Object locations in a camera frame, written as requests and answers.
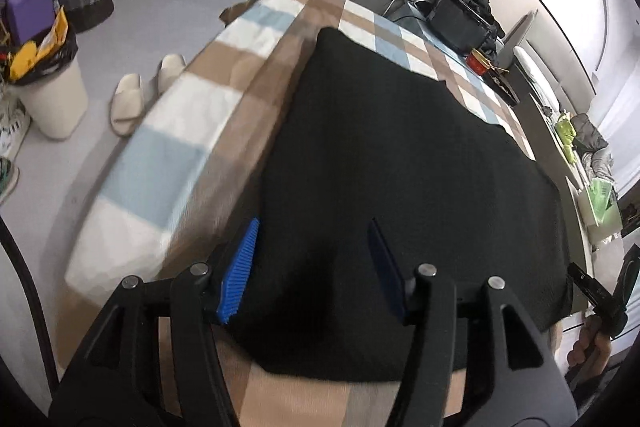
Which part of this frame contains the person's right hand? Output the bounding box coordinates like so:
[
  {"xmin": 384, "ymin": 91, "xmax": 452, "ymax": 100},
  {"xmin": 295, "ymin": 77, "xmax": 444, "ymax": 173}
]
[{"xmin": 566, "ymin": 314, "xmax": 614, "ymax": 371}]

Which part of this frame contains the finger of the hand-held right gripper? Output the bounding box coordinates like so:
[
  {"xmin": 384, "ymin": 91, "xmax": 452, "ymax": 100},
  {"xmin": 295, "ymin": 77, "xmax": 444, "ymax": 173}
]
[{"xmin": 566, "ymin": 262, "xmax": 618, "ymax": 314}]

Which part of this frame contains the white slipper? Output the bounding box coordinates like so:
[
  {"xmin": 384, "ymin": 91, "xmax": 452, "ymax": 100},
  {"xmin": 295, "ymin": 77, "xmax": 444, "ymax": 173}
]
[
  {"xmin": 110, "ymin": 74, "xmax": 147, "ymax": 138},
  {"xmin": 157, "ymin": 54, "xmax": 188, "ymax": 96}
]

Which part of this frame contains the red bowl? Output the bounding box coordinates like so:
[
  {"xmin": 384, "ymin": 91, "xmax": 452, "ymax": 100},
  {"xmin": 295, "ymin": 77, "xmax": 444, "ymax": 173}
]
[{"xmin": 467, "ymin": 49, "xmax": 494, "ymax": 76}]

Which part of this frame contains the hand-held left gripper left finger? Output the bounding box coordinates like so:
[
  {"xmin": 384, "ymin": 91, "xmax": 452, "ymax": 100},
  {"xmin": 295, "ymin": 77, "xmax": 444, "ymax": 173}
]
[{"xmin": 50, "ymin": 217, "xmax": 261, "ymax": 427}]

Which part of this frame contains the grey bed headboard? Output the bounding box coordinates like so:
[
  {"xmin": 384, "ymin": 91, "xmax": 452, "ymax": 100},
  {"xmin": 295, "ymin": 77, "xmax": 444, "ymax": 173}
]
[{"xmin": 500, "ymin": 9, "xmax": 542, "ymax": 68}]

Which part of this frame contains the white bowl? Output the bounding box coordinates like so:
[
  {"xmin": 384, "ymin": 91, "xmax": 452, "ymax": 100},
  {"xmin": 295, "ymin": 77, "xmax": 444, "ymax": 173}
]
[{"xmin": 577, "ymin": 187, "xmax": 624, "ymax": 244}]

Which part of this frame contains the white sneaker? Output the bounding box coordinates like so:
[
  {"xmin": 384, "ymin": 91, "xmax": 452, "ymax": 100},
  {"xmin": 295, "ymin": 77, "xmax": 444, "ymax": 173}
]
[{"xmin": 0, "ymin": 99, "xmax": 32, "ymax": 158}]

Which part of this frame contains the black rice cooker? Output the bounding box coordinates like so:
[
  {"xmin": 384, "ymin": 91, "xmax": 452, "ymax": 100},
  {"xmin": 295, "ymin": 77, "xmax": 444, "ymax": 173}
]
[{"xmin": 425, "ymin": 0, "xmax": 497, "ymax": 54}]

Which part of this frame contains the grey low cabinet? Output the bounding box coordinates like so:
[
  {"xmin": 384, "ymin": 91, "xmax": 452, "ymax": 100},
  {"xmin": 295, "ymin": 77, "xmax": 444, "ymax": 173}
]
[{"xmin": 515, "ymin": 87, "xmax": 601, "ymax": 254}]

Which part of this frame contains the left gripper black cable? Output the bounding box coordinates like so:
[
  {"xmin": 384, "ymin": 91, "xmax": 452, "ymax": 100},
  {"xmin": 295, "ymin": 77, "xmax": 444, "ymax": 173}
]
[{"xmin": 0, "ymin": 216, "xmax": 59, "ymax": 397}]

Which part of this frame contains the white pillow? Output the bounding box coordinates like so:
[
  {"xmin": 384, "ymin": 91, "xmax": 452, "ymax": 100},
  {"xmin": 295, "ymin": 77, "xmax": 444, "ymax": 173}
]
[{"xmin": 515, "ymin": 46, "xmax": 562, "ymax": 108}]

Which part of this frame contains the plaid blanket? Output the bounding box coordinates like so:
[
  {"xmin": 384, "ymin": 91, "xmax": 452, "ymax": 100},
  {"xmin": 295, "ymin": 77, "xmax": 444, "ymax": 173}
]
[{"xmin": 55, "ymin": 0, "xmax": 577, "ymax": 427}]

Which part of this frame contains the dark food tray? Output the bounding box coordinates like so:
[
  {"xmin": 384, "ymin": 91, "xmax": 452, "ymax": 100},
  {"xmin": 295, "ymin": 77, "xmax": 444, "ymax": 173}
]
[{"xmin": 487, "ymin": 67, "xmax": 522, "ymax": 106}]

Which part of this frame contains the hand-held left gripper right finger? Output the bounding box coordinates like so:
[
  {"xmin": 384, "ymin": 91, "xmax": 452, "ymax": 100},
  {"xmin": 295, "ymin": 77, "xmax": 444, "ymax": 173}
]
[{"xmin": 367, "ymin": 218, "xmax": 578, "ymax": 427}]

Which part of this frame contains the small side table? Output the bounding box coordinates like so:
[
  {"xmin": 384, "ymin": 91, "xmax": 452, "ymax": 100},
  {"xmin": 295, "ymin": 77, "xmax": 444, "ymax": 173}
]
[{"xmin": 385, "ymin": 2, "xmax": 471, "ymax": 58}]

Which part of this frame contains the black knit sweater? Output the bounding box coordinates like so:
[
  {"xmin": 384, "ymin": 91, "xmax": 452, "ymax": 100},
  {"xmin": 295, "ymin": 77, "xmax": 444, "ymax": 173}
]
[{"xmin": 220, "ymin": 27, "xmax": 574, "ymax": 384}]

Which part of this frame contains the dark grey jacket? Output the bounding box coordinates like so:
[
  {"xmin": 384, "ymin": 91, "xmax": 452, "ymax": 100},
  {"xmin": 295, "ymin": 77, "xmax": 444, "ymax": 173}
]
[{"xmin": 570, "ymin": 114, "xmax": 617, "ymax": 188}]

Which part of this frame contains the white trash bin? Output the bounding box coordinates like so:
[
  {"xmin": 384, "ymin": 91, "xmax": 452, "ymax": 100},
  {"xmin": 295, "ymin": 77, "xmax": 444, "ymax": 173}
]
[{"xmin": 0, "ymin": 22, "xmax": 90, "ymax": 141}]

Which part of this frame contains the yellow snack packet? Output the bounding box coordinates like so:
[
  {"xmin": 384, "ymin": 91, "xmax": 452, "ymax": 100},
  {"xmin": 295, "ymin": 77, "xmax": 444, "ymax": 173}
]
[{"xmin": 10, "ymin": 7, "xmax": 69, "ymax": 81}]

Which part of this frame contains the green teapot toy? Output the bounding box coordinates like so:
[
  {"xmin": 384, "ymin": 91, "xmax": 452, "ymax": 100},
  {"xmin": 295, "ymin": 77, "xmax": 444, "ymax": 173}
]
[{"xmin": 555, "ymin": 112, "xmax": 582, "ymax": 164}]

